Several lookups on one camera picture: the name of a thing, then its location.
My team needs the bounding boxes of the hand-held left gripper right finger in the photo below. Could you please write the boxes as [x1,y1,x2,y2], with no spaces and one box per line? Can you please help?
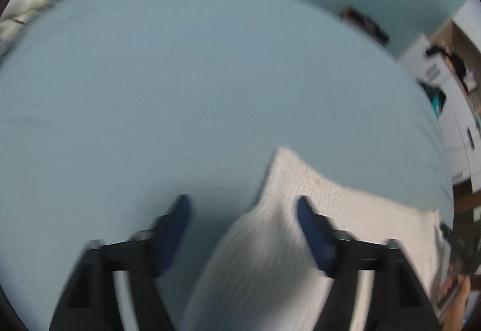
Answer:
[296,195,442,331]

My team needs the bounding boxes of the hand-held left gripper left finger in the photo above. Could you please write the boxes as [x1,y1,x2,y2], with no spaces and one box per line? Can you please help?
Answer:
[49,195,192,331]

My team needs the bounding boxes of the white and blue knit sweater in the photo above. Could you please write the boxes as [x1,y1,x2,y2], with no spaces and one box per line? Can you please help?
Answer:
[180,146,449,331]

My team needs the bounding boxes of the person's right hand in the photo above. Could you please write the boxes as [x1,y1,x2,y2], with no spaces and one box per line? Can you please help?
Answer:
[443,276,473,331]

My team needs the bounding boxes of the white cabinet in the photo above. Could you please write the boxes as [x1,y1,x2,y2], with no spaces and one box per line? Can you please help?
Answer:
[398,0,481,185]

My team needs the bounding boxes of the bed with blue sheet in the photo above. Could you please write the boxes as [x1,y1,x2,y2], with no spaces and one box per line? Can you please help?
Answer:
[0,0,456,331]

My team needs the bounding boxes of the black and teal bag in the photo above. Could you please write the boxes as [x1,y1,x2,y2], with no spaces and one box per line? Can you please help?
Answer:
[419,80,448,118]

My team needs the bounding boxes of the black garment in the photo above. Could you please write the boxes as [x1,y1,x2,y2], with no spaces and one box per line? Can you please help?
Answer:
[424,41,471,92]

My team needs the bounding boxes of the black box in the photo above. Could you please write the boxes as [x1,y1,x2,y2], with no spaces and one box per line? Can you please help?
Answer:
[341,6,390,45]

